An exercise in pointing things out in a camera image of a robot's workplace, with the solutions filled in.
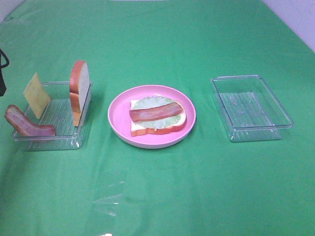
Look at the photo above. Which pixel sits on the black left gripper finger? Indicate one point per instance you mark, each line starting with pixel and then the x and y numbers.
pixel 2 84

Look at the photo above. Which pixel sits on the tray bacon strip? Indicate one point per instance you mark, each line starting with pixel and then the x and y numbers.
pixel 24 126
pixel 155 113

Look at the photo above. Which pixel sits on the yellow cheese slice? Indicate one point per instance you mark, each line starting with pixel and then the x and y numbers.
pixel 36 96

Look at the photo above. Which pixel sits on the green lettuce leaf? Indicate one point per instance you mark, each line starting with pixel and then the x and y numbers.
pixel 156 125

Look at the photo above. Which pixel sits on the clear left plastic tray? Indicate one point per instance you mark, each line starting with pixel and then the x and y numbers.
pixel 59 114

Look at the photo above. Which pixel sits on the clear plastic tray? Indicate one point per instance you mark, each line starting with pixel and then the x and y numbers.
pixel 59 114
pixel 248 108

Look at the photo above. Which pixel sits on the green tablecloth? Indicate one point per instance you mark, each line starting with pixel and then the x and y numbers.
pixel 205 185

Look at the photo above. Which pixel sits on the pink round plate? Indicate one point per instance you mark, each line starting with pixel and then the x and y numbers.
pixel 119 119

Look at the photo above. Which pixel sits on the clear right plastic tray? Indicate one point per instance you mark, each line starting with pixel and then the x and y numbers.
pixel 248 108

